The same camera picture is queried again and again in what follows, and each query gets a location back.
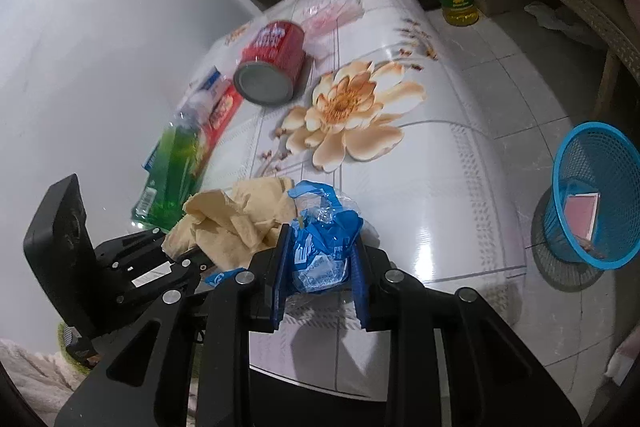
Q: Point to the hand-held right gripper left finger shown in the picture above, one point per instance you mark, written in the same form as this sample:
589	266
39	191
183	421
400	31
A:
280	277

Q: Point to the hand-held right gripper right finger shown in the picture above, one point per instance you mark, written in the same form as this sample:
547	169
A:
360	282

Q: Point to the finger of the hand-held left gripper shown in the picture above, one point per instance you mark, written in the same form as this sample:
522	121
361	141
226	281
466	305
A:
170	274
130	244

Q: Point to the blue plastic wrapper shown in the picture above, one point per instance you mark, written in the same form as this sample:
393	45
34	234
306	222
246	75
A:
320	237

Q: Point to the red snack packet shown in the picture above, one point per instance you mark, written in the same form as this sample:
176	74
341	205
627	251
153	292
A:
222	109

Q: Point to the pink packet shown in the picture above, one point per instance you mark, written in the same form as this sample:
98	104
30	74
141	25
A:
582	214

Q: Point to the blue plastic basket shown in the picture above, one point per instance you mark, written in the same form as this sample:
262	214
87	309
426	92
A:
565	157

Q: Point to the clear pink flower plastic bag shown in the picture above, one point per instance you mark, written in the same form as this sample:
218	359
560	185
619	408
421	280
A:
332	14

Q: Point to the green fluffy mat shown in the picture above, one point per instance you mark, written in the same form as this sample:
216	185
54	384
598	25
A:
62	332

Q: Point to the green plastic bottle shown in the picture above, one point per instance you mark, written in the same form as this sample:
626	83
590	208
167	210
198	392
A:
172	167

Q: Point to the white floral table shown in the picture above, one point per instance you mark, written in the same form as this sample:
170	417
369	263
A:
425	207

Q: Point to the beige fluffy cloth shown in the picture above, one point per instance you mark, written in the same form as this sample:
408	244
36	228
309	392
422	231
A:
35	372

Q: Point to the red tin can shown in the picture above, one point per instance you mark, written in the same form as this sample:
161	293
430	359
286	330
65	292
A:
275	47

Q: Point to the white floor rag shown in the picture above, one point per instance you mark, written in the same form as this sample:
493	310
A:
550	17

